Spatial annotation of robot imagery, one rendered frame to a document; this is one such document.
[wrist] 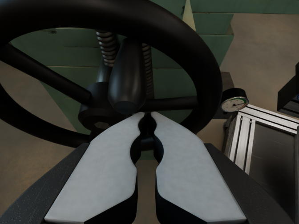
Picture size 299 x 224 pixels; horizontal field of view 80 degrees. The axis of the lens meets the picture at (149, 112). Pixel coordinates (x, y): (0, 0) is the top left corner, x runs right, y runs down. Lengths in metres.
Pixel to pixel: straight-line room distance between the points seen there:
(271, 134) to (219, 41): 0.75
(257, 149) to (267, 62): 0.95
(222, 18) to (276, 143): 0.79
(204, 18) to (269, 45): 1.63
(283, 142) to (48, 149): 1.24
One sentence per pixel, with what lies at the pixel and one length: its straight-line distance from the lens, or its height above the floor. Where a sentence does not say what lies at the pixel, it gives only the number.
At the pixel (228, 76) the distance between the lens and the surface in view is 0.58.
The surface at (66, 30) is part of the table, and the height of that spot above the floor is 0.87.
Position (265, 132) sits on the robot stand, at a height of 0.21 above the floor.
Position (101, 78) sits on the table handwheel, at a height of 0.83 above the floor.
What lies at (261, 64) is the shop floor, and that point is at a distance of 1.74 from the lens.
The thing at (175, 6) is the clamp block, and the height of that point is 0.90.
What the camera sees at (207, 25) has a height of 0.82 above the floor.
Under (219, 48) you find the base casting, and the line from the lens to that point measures 0.41.
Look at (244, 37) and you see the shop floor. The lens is 1.95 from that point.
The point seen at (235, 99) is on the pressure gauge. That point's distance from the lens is 0.45.
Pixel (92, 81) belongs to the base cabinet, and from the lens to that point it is 0.48.
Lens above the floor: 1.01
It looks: 58 degrees down
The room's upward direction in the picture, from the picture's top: 2 degrees clockwise
